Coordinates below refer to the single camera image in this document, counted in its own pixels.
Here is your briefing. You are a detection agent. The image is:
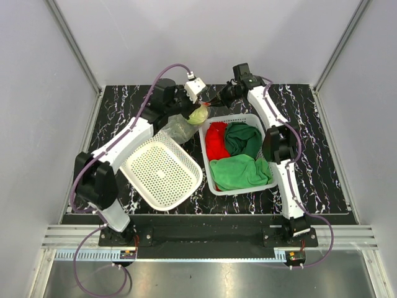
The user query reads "light green towel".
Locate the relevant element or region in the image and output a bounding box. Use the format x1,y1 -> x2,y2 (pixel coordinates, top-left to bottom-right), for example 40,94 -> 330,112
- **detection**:
210,155 -> 274,191

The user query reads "clear zip top bag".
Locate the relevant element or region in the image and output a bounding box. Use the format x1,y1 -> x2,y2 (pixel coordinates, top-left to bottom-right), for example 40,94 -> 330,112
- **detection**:
161,103 -> 210,145

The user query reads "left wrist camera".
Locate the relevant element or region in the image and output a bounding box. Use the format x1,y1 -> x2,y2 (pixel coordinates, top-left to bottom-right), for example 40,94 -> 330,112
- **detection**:
184,71 -> 207,104

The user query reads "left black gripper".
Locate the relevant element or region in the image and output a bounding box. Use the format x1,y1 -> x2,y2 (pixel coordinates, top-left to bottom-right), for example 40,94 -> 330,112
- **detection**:
166,85 -> 202,120

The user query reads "white basket with cloths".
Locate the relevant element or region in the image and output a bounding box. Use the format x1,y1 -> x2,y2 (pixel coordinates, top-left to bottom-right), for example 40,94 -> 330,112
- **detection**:
199,114 -> 277,196

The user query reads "empty white perforated basket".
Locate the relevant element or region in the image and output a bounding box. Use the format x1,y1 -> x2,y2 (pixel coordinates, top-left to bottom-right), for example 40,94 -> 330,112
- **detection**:
120,132 -> 203,211

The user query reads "red cloth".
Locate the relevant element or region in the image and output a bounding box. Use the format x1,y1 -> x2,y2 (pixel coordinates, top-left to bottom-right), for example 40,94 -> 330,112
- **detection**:
205,122 -> 230,161

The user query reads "white slotted cable duct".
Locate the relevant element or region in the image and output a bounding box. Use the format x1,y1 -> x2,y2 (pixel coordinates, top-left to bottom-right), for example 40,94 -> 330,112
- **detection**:
55,249 -> 136,261

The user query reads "dark green cloth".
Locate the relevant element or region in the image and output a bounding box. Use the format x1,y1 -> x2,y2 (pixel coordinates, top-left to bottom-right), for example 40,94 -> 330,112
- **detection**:
224,122 -> 262,158

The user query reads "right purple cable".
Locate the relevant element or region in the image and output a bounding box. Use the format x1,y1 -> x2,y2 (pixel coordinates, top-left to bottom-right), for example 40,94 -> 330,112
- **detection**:
262,79 -> 335,269

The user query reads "green fake cabbage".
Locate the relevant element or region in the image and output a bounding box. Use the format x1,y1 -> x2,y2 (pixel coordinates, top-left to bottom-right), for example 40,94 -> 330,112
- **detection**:
187,105 -> 209,125

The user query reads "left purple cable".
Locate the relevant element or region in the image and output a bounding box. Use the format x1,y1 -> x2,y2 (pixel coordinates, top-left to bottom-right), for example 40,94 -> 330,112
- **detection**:
69,63 -> 195,294

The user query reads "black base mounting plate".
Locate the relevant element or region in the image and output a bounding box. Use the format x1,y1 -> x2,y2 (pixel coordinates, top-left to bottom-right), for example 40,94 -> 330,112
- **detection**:
99,225 -> 319,248

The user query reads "purple cable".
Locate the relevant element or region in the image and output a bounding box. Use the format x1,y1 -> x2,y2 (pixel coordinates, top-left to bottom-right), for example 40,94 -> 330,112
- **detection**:
262,79 -> 335,269
69,63 -> 195,294

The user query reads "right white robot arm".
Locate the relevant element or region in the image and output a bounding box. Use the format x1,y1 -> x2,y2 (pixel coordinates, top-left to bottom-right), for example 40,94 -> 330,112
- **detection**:
209,63 -> 311,246

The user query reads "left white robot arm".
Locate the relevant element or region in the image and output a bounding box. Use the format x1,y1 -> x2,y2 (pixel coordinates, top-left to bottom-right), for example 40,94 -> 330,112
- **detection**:
72,79 -> 203,246

